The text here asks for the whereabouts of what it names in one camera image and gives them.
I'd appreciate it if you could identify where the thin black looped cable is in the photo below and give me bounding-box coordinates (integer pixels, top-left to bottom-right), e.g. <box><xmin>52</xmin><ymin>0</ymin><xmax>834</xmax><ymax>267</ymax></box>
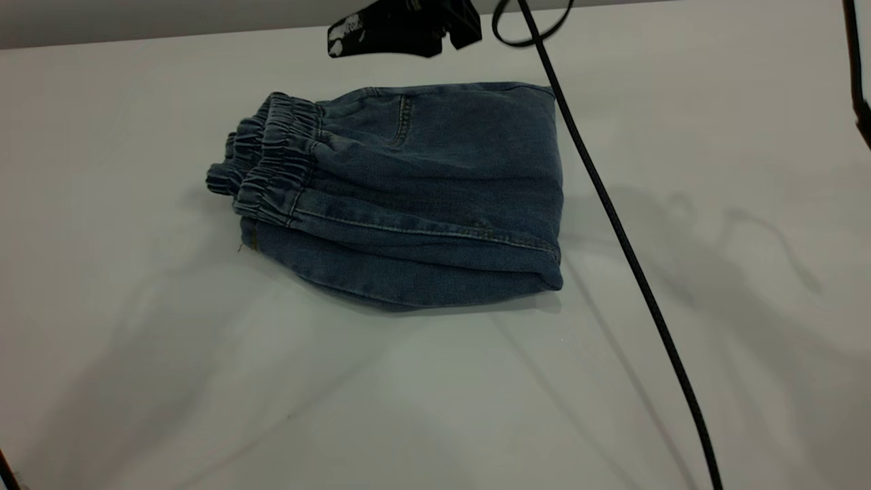
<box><xmin>491</xmin><ymin>0</ymin><xmax>576</xmax><ymax>50</ymax></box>

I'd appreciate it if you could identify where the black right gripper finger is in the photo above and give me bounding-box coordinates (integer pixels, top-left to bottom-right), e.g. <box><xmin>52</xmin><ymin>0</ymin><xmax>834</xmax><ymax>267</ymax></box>
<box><xmin>327</xmin><ymin>0</ymin><xmax>446</xmax><ymax>59</ymax></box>

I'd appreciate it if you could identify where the blue denim shorts cartoon print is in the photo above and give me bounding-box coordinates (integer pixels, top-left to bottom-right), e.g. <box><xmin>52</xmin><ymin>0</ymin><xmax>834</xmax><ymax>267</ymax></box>
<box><xmin>206</xmin><ymin>82</ymin><xmax>565</xmax><ymax>312</ymax></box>

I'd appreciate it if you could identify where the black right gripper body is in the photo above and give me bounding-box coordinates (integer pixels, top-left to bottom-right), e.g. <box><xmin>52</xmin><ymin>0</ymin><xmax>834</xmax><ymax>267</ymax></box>
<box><xmin>408</xmin><ymin>0</ymin><xmax>484</xmax><ymax>50</ymax></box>

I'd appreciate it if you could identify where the thick black cable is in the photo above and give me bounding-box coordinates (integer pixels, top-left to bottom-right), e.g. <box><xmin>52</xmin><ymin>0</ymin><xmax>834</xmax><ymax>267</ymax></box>
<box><xmin>516</xmin><ymin>0</ymin><xmax>723</xmax><ymax>490</ymax></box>

